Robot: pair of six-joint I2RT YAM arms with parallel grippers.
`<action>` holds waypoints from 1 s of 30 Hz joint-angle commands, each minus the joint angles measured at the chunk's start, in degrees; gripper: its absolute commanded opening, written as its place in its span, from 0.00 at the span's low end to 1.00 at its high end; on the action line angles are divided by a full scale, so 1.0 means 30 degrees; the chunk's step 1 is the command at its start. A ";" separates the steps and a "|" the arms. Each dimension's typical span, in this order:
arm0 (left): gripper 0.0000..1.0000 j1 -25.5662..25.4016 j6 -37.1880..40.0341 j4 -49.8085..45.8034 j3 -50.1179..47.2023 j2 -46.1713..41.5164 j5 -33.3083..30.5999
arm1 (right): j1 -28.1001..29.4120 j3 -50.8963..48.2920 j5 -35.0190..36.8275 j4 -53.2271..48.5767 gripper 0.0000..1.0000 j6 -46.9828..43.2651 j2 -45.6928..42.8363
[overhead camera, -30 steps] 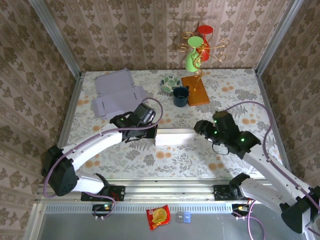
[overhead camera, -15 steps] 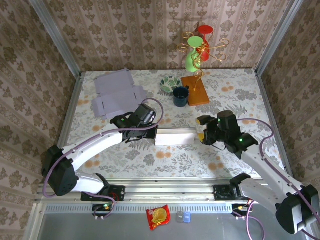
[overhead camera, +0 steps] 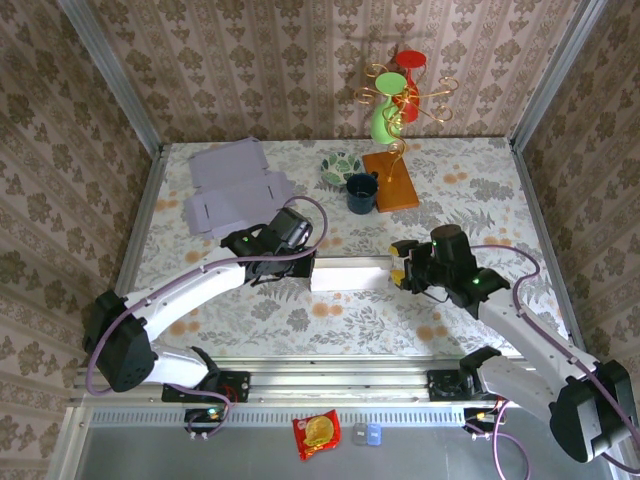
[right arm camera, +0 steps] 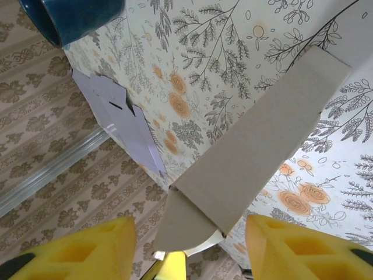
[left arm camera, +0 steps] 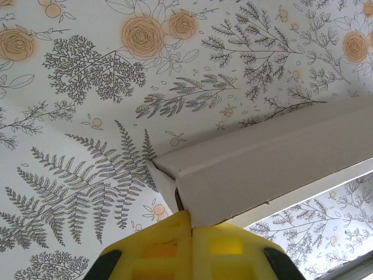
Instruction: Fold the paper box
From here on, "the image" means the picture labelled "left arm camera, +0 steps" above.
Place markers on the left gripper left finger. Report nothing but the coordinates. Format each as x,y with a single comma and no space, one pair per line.
151,256

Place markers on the white paper box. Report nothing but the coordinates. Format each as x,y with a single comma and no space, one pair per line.
262,160

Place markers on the floral tablecloth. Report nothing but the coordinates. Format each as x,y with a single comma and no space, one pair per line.
73,116

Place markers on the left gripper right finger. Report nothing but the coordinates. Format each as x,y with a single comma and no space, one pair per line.
239,256

